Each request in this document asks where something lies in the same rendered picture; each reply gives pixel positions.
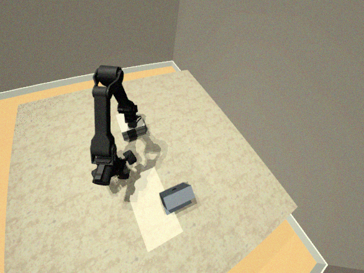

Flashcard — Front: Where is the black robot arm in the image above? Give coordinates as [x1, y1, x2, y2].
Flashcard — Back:
[90, 65, 138, 186]

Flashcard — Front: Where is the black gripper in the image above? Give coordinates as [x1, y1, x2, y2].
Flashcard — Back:
[91, 150, 137, 177]

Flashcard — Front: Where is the dark grey sloped panel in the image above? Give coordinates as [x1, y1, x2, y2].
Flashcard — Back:
[159, 183, 195, 215]

